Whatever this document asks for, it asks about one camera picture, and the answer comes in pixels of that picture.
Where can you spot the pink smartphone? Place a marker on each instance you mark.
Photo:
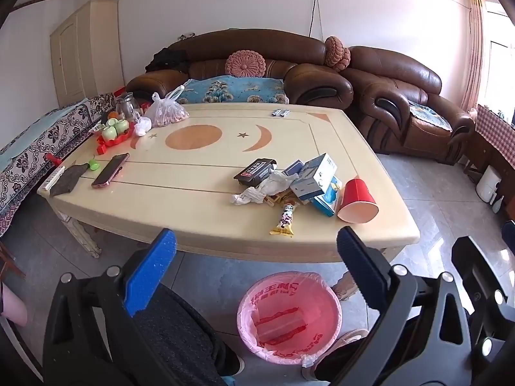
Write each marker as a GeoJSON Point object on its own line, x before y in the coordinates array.
{"type": "Point", "coordinates": [110, 171]}

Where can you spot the cream wooden coffee table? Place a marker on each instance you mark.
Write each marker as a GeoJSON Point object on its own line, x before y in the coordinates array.
{"type": "Point", "coordinates": [193, 209]}

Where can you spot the yellow snack bar packet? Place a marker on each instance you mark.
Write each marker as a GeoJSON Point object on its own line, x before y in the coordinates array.
{"type": "Point", "coordinates": [285, 219]}

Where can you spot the clear plastic bag of nuts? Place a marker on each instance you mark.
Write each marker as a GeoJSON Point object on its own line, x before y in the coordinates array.
{"type": "Point", "coordinates": [167, 112]}

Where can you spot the black cigarette box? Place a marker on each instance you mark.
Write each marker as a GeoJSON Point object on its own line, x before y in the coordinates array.
{"type": "Point", "coordinates": [253, 171]}

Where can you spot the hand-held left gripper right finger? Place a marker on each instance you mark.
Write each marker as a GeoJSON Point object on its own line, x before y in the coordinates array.
{"type": "Point", "coordinates": [358, 263]}

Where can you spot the light blue medicine box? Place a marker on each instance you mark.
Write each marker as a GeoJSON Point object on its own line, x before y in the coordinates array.
{"type": "Point", "coordinates": [328, 201]}

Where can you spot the crumpled white tissue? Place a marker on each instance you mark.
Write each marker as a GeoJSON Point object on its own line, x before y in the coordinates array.
{"type": "Point", "coordinates": [269, 187]}

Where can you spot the pink round cushion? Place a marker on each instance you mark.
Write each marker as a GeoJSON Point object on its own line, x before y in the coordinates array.
{"type": "Point", "coordinates": [245, 64]}
{"type": "Point", "coordinates": [337, 53]}

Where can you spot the brown leather armchair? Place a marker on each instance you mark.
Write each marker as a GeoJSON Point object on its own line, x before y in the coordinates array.
{"type": "Point", "coordinates": [402, 88]}

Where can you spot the black and white patterned cover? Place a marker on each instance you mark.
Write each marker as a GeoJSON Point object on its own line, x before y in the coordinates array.
{"type": "Point", "coordinates": [28, 148]}

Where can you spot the blue floral sofa cover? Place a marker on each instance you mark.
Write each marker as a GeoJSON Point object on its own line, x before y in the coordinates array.
{"type": "Point", "coordinates": [237, 90]}

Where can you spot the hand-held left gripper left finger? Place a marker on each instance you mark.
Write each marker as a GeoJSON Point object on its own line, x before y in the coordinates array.
{"type": "Point", "coordinates": [151, 273]}

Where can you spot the black clothing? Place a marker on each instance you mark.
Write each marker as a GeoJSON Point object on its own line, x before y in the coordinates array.
{"type": "Point", "coordinates": [167, 60]}

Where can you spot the wooden chair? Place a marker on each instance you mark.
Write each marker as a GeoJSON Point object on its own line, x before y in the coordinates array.
{"type": "Point", "coordinates": [10, 259]}

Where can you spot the cream wooden cabinet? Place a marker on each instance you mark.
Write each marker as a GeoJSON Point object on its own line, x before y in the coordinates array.
{"type": "Point", "coordinates": [84, 52]}

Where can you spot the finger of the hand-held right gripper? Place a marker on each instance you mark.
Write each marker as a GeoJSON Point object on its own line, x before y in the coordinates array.
{"type": "Point", "coordinates": [489, 289]}

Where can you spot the white appliance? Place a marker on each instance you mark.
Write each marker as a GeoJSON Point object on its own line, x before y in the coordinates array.
{"type": "Point", "coordinates": [487, 183]}

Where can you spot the pink lined trash bin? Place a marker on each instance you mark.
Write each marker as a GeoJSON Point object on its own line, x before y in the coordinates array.
{"type": "Point", "coordinates": [289, 317]}

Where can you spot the red paper cup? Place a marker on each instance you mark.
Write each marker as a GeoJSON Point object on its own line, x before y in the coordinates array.
{"type": "Point", "coordinates": [358, 199]}

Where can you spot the dark grey cloth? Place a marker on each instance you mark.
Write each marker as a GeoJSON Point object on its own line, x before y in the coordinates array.
{"type": "Point", "coordinates": [68, 181]}

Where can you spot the glass teapot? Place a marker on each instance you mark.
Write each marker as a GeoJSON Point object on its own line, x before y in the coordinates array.
{"type": "Point", "coordinates": [126, 106]}

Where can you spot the blue and white carton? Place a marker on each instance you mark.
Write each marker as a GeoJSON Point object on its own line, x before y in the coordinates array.
{"type": "Point", "coordinates": [316, 175]}

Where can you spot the group of green cups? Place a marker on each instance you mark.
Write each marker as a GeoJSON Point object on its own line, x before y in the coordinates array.
{"type": "Point", "coordinates": [114, 128]}

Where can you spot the small crumpled white bag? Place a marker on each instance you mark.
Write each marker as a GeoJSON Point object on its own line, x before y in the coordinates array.
{"type": "Point", "coordinates": [142, 126]}

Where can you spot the red checkered tablecloth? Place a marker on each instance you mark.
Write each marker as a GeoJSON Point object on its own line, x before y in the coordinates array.
{"type": "Point", "coordinates": [495, 128]}

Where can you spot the brown leather sofa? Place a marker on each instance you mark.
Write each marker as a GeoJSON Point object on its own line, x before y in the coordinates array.
{"type": "Point", "coordinates": [281, 60]}

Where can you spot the red plastic tray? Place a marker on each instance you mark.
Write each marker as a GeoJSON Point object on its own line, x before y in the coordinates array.
{"type": "Point", "coordinates": [114, 141]}

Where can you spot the pink curtain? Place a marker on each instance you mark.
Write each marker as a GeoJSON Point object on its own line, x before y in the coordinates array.
{"type": "Point", "coordinates": [474, 48]}

